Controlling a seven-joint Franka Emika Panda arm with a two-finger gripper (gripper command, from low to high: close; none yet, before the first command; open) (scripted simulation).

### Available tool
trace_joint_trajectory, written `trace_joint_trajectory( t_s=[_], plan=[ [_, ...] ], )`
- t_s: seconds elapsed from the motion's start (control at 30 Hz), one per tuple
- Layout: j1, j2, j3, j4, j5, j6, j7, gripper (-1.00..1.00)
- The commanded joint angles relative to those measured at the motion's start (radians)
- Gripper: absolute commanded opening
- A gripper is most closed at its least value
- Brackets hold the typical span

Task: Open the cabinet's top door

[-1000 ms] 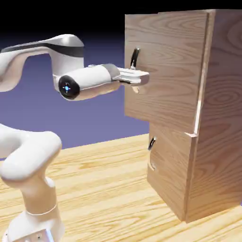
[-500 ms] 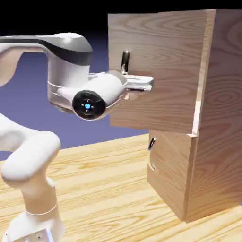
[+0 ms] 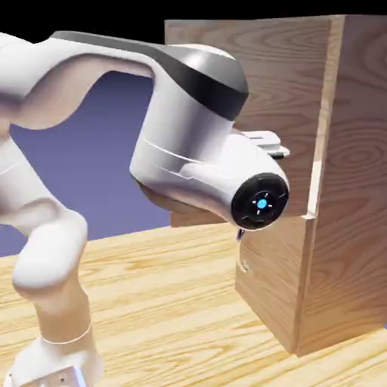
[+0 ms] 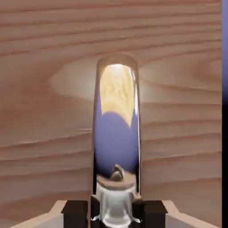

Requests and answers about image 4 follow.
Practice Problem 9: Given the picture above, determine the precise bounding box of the light wood cabinet door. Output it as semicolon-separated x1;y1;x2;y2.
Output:
0;0;223;228

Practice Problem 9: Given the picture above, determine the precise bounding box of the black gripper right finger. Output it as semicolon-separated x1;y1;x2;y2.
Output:
142;199;221;228

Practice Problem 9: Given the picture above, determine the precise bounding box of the curved shiny metal handle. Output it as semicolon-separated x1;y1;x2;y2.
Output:
87;53;143;228

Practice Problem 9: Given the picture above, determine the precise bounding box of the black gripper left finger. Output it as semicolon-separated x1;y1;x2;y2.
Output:
9;199;89;228

